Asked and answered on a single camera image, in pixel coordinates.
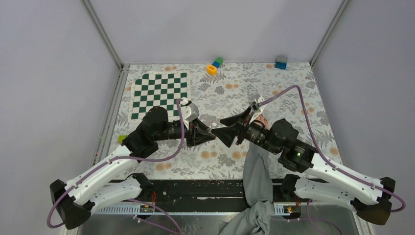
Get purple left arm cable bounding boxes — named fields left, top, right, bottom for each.
left=46, top=98, right=186, bottom=229

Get green white chessboard mat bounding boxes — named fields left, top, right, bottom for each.
left=128, top=70, right=190, bottom=123

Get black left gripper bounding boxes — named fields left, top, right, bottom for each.
left=155, top=118, right=216, bottom=148

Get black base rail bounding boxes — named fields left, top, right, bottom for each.
left=118, top=176, right=347, bottom=215

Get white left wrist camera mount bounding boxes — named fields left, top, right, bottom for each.
left=180, top=97, right=199, bottom=122

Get blue grey toy block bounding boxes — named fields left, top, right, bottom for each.
left=275, top=55, right=288, bottom=70

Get person's hand with painted nails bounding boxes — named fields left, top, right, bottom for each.
left=254, top=114, right=270, bottom=129

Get floral tablecloth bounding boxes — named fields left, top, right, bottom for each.
left=109, top=62, right=342, bottom=180

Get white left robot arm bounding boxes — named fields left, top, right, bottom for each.
left=49, top=103, right=216, bottom=230

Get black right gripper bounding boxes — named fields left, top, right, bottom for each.
left=211, top=105, right=281, bottom=155

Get yellow blue green toy blocks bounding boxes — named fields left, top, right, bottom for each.
left=206, top=57, right=223, bottom=75

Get grey sleeved forearm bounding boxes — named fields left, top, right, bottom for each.
left=219, top=143, right=275, bottom=235

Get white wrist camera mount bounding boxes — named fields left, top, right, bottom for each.
left=180, top=97, right=199, bottom=122
left=248, top=94, right=265, bottom=124

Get blue yellow toy car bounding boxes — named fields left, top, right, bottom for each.
left=117, top=135, right=127, bottom=144

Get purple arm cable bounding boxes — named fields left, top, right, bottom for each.
left=46, top=98, right=186, bottom=229
left=259, top=85, right=406, bottom=213

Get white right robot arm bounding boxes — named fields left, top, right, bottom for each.
left=211, top=108, right=395, bottom=225

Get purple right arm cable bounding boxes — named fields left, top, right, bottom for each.
left=259, top=85, right=406, bottom=213

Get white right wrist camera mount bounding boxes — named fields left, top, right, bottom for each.
left=248, top=94, right=265, bottom=124

